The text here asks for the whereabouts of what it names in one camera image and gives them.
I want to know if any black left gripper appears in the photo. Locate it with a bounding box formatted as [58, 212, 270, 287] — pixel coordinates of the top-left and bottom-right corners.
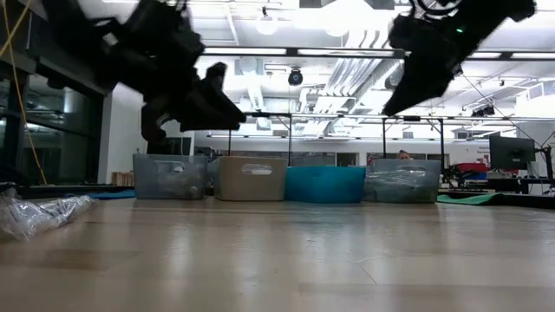
[129, 42, 247, 143]

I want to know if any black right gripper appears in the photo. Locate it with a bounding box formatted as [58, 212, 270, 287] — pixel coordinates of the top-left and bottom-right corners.
[382, 16, 486, 117]

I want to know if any black computer monitor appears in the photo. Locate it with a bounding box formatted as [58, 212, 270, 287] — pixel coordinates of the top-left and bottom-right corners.
[164, 136, 193, 156]
[489, 134, 537, 171]

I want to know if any black track light cluster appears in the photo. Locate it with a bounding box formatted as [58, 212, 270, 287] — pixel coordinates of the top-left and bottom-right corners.
[471, 104, 497, 118]

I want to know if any white plastic bin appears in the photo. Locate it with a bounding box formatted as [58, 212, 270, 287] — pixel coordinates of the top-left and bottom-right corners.
[215, 155, 289, 202]

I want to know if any smoky transparent plastic bin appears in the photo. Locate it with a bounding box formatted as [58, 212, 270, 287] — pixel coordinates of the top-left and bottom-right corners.
[363, 159, 442, 204]
[133, 154, 208, 200]

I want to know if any red storage bin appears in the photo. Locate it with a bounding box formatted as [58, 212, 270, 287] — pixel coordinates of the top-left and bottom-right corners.
[450, 162, 489, 173]

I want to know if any wooden crate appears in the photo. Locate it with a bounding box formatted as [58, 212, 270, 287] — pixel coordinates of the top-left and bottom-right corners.
[111, 171, 134, 187]

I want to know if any green plastic lid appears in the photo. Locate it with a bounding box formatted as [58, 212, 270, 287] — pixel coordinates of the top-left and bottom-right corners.
[436, 192, 506, 206]

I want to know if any teal plastic bin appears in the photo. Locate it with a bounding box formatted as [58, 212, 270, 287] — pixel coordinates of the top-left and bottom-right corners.
[284, 166, 367, 204]

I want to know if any purple toothbrush in wrapper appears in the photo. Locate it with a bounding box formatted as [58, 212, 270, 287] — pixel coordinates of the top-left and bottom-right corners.
[0, 186, 62, 243]

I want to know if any black gantry frame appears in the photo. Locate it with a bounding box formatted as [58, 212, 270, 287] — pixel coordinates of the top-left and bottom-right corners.
[227, 111, 296, 166]
[380, 114, 447, 174]

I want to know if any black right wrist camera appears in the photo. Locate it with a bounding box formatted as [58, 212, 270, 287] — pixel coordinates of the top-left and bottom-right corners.
[388, 12, 440, 53]

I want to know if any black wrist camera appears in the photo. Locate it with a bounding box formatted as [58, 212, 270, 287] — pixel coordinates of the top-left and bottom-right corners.
[388, 12, 440, 53]
[121, 0, 205, 57]

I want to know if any black right camera cable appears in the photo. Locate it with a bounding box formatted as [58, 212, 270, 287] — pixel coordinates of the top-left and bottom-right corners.
[409, 0, 461, 16]

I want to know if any round ring ceiling lamp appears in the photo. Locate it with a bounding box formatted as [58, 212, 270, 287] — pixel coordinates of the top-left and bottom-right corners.
[254, 11, 279, 36]

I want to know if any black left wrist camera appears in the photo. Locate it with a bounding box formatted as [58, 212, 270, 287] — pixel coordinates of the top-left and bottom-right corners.
[121, 0, 205, 57]

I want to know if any yellow hanging cable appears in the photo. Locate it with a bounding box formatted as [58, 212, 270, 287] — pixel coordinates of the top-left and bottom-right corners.
[0, 0, 49, 186]

